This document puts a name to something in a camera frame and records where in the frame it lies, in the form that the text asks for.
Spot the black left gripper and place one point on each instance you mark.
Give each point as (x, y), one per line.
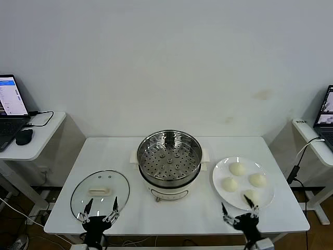
(96, 226)

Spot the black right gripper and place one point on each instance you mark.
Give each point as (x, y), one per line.
(248, 225)

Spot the white steamed baozi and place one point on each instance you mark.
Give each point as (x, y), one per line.
(237, 169)
(229, 185)
(257, 196)
(258, 180)

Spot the stainless steel steamer basket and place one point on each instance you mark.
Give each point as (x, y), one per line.
(169, 170)

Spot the round white plate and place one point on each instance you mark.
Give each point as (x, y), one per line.
(234, 200)

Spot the white electric cooker pot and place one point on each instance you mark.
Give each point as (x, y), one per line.
(169, 192)

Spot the white side desk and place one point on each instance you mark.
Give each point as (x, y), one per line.
(319, 154)
(46, 140)

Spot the black computer mouse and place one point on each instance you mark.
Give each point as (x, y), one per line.
(24, 137)

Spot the black laptop with white screen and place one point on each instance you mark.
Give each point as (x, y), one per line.
(10, 96)

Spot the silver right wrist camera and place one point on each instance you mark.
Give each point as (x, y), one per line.
(264, 245)

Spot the white wall socket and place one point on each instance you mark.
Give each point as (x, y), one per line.
(44, 171)

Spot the dark laptop with camera views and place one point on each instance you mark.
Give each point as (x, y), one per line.
(326, 104)

